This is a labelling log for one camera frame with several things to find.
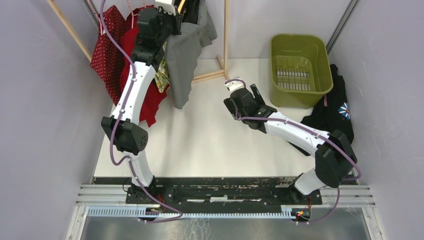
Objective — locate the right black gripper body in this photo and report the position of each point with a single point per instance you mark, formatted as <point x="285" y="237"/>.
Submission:
<point x="243" y="115"/>

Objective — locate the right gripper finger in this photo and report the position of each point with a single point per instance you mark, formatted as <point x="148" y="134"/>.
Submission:
<point x="229" y="103"/>
<point x="257" y="97"/>

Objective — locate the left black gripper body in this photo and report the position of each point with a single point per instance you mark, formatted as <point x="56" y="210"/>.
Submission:
<point x="171" y="23"/>

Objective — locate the red polka dot skirt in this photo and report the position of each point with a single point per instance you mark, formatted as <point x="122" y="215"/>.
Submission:
<point x="107" y="60"/>

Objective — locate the plain red skirt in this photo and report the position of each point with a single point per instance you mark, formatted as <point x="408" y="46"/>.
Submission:
<point x="153" y="97"/>

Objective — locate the pink wire hanger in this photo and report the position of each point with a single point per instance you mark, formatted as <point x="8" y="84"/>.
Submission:
<point x="134" y="10"/>

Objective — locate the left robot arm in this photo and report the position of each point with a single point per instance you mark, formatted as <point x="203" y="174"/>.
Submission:
<point x="127" y="139"/>

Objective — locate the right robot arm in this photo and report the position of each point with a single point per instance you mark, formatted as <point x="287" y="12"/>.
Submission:
<point x="333" y="155"/>

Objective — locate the yellow hanger with metal hook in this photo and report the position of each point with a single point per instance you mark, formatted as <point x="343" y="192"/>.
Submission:
<point x="181" y="6"/>

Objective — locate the grey pleated skirt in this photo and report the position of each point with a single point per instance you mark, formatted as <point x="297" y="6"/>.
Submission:
<point x="182" y="53"/>

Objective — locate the green plastic laundry basket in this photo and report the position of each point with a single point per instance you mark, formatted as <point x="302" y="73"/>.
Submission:
<point x="299" y="70"/>

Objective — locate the yellow lemon print garment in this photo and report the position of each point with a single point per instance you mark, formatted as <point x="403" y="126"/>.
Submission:
<point x="162" y="76"/>

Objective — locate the black garment with flower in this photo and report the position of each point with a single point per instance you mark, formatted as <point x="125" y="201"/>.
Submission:
<point x="332" y="111"/>

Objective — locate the aluminium corner profile left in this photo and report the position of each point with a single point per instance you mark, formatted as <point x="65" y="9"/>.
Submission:
<point x="92" y="11"/>

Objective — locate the aluminium corner profile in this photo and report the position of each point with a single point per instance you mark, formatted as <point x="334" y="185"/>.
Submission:
<point x="348" y="12"/>
<point x="92" y="11"/>

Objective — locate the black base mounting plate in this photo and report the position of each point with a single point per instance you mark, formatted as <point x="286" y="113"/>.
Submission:
<point x="216" y="195"/>

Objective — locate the aluminium corner profile right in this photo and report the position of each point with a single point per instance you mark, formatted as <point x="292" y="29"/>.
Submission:
<point x="348" y="12"/>

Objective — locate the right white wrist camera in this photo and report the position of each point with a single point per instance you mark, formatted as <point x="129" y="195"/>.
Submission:
<point x="235" y="84"/>

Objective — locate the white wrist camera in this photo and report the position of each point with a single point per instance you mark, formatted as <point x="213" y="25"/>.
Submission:
<point x="167" y="6"/>
<point x="235" y="84"/>

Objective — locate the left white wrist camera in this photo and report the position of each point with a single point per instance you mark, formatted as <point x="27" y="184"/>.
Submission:
<point x="167" y="6"/>

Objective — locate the wooden clothes rack frame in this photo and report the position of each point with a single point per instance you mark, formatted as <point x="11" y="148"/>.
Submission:
<point x="219" y="11"/>

